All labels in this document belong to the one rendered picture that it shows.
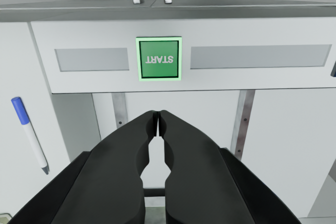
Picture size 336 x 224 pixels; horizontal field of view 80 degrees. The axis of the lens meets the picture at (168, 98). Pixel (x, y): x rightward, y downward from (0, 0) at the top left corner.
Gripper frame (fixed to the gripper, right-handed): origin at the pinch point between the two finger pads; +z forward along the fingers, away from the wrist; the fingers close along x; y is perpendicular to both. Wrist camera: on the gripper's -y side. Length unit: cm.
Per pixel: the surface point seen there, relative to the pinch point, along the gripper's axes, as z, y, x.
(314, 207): 32, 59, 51
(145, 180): 28.6, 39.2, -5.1
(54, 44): 14.6, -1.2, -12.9
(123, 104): 26.1, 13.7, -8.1
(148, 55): 14.2, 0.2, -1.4
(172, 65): 14.2, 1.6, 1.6
